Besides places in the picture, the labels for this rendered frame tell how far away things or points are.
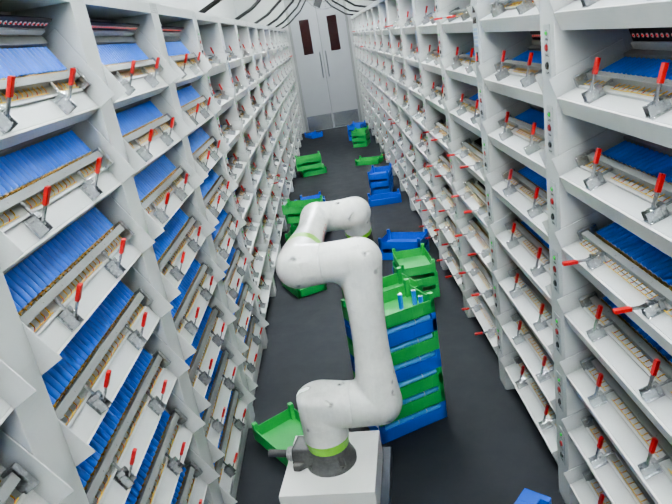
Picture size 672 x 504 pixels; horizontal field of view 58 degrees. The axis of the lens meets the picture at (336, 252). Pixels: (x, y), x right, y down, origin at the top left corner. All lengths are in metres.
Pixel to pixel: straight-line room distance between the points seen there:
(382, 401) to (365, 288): 0.31
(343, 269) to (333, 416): 0.41
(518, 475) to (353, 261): 1.10
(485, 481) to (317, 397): 0.83
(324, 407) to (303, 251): 0.43
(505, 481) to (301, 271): 1.12
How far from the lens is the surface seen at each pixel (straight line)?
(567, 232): 1.70
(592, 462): 1.87
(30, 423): 1.11
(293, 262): 1.57
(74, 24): 1.60
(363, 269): 1.55
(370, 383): 1.65
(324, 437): 1.74
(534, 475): 2.32
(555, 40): 1.60
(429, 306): 2.32
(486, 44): 2.27
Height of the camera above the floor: 1.53
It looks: 20 degrees down
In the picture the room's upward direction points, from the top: 10 degrees counter-clockwise
